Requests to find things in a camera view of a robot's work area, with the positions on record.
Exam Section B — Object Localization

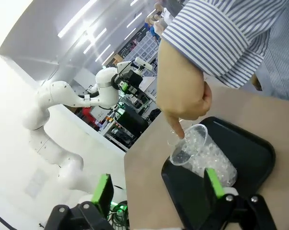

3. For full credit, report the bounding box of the person in blue shirt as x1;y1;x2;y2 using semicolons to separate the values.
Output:
146;16;163;42

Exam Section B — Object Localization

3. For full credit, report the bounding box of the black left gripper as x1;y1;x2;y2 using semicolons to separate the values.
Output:
112;70;149;103

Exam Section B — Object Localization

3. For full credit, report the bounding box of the person in striped shirt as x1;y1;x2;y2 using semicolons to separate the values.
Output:
157;0;289;104

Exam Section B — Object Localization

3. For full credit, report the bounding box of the black machine cabinet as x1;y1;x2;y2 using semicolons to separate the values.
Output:
120;111;149;140

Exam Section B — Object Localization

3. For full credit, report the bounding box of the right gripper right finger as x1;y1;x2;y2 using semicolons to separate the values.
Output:
201;167;278;230

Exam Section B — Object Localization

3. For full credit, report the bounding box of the ceiling light strip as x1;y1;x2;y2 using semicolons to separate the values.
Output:
83;28;108;55
92;44;112;61
58;0;98;38

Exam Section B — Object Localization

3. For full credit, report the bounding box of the storage drawer shelf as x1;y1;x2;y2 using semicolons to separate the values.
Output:
134;31;159;60

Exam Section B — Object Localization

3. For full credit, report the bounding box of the black serving tray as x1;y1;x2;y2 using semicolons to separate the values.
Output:
161;116;277;230

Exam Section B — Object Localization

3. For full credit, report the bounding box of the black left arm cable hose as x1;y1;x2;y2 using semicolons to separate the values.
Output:
77;91;102;99

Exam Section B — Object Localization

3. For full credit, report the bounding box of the person's right forearm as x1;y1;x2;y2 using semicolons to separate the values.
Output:
157;38;206;92

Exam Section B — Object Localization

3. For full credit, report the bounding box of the clear plastic cup with ice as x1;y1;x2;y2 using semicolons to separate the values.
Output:
167;123;238;187

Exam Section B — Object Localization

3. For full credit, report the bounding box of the person's right hand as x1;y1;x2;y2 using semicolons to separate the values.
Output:
158;79;213;140

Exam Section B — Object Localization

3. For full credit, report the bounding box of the black cable bundle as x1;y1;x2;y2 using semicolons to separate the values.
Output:
107;201;128;230

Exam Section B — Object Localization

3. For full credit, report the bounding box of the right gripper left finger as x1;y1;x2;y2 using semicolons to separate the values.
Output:
42;172;115;230

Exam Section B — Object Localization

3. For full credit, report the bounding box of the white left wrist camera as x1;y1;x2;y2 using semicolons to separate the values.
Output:
134;57;153;71

